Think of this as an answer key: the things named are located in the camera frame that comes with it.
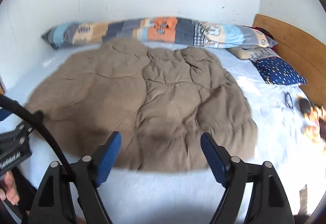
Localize black eyeglasses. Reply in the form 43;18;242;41
285;92;293;110

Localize beige patterned pillow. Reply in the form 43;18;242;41
227;47;279;62

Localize orange plush toy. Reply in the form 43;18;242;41
303;105;325;145

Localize light blue cloud blanket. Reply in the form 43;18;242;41
1;44;325;223

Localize wooden headboard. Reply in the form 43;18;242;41
253;14;326;106

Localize navy star pillow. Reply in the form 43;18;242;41
252;57;307;86

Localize brown puffer jacket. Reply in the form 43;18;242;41
26;38;258;172

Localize person's left hand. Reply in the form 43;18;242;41
0;171;20;205

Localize blue sleeve left forearm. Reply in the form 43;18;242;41
0;108;12;121

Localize black cable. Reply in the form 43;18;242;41
0;94;75;176

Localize patchwork quilt roll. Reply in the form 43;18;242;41
41;16;277;49

